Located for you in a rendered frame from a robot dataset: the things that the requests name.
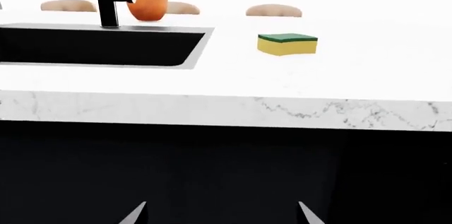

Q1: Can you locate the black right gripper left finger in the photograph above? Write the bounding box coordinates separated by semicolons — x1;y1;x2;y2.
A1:
118;201;148;224

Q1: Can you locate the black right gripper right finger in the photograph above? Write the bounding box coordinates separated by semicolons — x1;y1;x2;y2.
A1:
297;201;326;224

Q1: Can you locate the yellow sponge with green top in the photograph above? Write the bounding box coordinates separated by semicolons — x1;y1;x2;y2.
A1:
256;33;319;57

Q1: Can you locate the black kitchen sink basin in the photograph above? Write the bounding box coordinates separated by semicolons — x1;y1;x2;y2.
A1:
0;23;215;71

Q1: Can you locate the dark counter cabinet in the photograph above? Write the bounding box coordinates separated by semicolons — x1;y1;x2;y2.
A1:
0;119;452;224

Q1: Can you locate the beige chair back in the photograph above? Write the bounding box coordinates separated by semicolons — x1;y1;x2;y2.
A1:
245;4;303;18
40;0;98;13
165;1;201;15

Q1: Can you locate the orange plant pot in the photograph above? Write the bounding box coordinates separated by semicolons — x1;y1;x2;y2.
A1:
121;0;170;22

